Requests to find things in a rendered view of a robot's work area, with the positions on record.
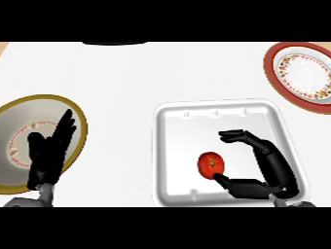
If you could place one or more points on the red tomato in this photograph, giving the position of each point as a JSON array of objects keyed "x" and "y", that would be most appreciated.
[{"x": 211, "y": 165}]

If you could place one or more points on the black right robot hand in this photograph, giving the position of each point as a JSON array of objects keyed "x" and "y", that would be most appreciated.
[{"x": 273, "y": 165}]

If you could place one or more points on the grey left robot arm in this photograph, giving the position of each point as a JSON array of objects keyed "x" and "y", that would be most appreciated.
[{"x": 31, "y": 197}]

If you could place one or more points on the red-rimmed white plate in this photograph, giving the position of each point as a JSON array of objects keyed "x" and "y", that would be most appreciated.
[{"x": 307, "y": 76}]

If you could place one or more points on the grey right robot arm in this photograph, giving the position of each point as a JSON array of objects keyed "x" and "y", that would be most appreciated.
[{"x": 292, "y": 203}]

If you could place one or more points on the gold-rimmed white plate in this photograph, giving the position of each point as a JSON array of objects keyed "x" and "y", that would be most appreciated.
[{"x": 4, "y": 142}]

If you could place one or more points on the black rounded object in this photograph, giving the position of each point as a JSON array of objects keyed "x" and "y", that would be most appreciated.
[{"x": 113, "y": 42}]

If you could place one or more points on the white foam tray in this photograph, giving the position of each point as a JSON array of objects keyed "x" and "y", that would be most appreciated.
[{"x": 181, "y": 155}]

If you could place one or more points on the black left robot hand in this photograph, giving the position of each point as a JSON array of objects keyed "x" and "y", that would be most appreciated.
[{"x": 47, "y": 155}]

